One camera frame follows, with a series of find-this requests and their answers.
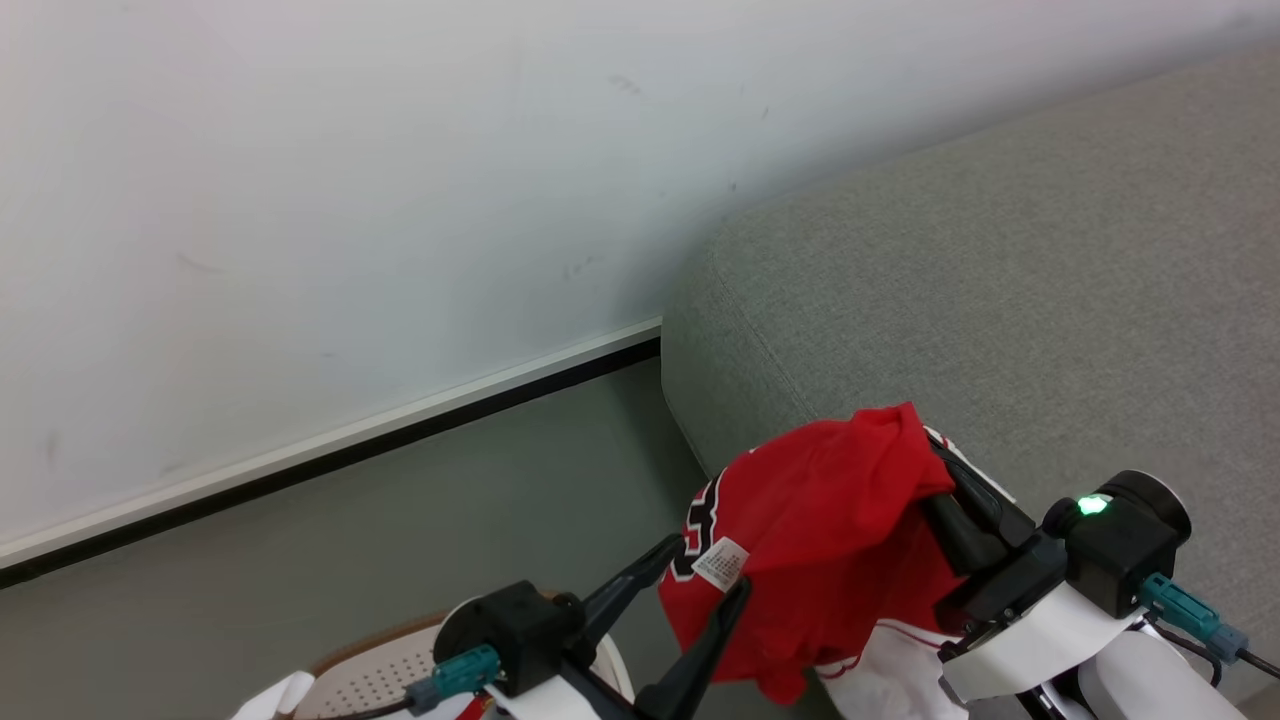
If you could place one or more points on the white perforated laundry basket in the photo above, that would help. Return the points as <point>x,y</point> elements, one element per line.
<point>370,680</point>

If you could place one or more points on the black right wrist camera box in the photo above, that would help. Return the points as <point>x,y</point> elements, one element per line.
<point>1125,545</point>

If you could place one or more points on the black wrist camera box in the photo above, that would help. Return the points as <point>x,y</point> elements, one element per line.
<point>510,625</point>
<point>1125,545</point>

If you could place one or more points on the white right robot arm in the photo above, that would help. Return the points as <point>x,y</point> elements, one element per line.
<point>1150,682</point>

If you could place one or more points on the white and black baseboard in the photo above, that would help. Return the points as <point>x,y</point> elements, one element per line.
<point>350,440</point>

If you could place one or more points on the grey fabric sofa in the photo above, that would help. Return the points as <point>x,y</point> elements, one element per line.
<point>1000,280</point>

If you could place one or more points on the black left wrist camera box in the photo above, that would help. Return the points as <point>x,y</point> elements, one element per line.
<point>510,625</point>

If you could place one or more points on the red and white jersey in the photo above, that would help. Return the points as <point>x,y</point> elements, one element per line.
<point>820,520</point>

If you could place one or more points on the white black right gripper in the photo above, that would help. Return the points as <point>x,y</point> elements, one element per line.
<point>1020,620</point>

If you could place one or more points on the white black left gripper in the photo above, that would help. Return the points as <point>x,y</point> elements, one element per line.
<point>570,700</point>

